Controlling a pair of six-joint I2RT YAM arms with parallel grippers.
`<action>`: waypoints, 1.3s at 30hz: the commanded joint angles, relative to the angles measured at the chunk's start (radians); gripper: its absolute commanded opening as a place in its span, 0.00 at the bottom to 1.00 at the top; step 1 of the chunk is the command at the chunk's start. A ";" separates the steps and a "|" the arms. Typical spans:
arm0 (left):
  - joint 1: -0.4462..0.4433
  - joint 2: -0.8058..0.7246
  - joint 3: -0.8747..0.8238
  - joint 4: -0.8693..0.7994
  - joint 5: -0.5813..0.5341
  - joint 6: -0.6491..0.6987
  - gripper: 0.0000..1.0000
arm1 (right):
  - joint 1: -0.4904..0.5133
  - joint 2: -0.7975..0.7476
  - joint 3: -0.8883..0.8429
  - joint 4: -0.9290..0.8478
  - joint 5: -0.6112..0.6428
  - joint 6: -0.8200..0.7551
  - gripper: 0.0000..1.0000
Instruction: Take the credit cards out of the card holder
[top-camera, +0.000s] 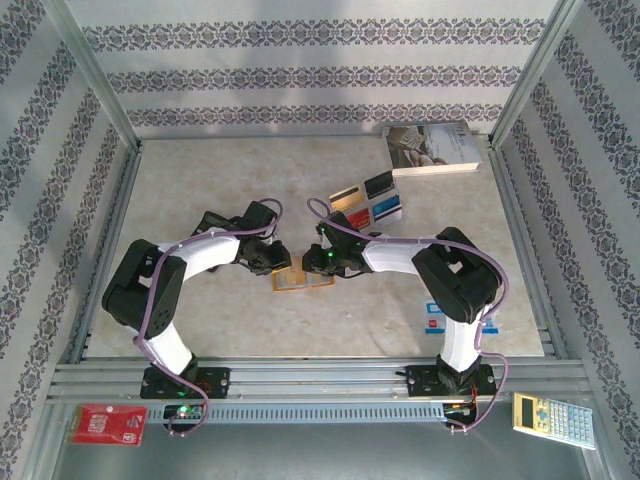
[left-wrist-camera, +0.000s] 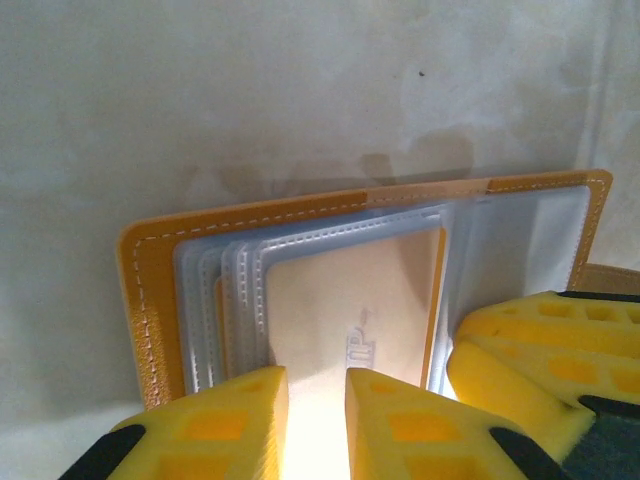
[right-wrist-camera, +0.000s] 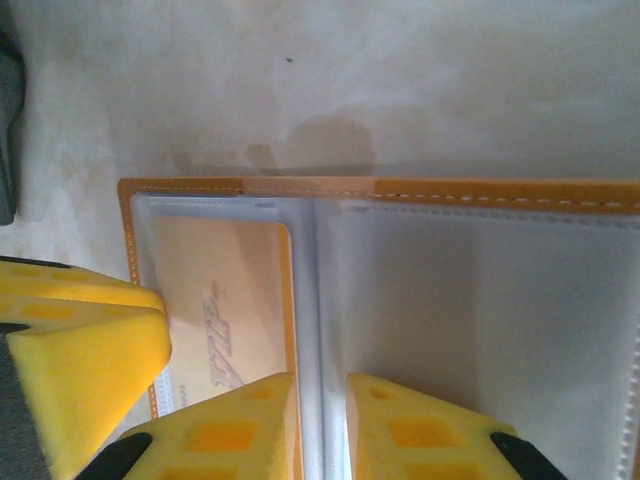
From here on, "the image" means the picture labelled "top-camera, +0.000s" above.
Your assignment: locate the black card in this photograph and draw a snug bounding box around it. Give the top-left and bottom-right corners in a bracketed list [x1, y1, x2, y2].
[363, 170, 395, 199]

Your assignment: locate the slotted grey cable duct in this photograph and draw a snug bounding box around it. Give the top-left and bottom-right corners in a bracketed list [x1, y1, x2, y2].
[147, 402, 449, 425]

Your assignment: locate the orange card holder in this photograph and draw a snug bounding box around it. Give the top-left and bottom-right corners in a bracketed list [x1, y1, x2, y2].
[271, 255, 336, 293]

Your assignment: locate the aluminium frame post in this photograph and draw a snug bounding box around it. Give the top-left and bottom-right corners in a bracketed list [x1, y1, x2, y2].
[41, 0, 145, 154]
[485, 0, 587, 151]

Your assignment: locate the gold card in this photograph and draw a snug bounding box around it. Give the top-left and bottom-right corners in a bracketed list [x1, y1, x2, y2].
[328, 185, 364, 211]

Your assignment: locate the aluminium mounting rail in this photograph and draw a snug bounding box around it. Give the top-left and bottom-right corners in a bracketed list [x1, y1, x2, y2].
[49, 357, 586, 401]

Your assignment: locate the blue white card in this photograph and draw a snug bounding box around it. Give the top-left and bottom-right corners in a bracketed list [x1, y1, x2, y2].
[370, 194, 404, 224]

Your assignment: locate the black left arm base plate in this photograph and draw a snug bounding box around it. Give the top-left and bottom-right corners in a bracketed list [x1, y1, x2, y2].
[139, 367, 232, 400]

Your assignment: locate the red card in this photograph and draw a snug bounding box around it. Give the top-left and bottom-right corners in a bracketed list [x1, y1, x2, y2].
[344, 207, 374, 231]

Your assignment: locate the yellow grey calculator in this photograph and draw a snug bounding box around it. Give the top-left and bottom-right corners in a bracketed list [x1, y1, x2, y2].
[510, 392, 597, 451]

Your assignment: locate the paperback book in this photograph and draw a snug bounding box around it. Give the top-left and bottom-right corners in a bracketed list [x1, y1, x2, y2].
[382, 122, 485, 179]

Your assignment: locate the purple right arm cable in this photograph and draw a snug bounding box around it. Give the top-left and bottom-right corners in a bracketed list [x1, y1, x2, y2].
[306, 197, 511, 435]

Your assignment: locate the blue white paper packet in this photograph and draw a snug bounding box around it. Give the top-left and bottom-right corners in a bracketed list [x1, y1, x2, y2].
[423, 299, 501, 335]

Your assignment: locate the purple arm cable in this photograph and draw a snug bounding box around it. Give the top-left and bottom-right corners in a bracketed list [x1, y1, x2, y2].
[133, 197, 285, 439]
[306, 197, 511, 435]

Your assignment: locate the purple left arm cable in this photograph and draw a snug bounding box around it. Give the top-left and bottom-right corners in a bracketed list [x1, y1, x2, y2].
[133, 197, 285, 439]

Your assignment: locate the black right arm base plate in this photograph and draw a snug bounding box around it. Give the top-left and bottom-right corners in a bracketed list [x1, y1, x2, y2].
[405, 364, 496, 399]

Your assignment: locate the aluminium side rail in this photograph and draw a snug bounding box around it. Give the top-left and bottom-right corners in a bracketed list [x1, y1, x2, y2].
[487, 144, 569, 359]
[74, 144, 144, 361]

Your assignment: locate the clear sheet of cards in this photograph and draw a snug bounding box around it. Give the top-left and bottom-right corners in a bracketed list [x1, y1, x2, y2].
[327, 169, 406, 241]

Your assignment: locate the red flat packet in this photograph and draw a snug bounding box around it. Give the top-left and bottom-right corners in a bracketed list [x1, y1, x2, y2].
[68, 403, 150, 446]

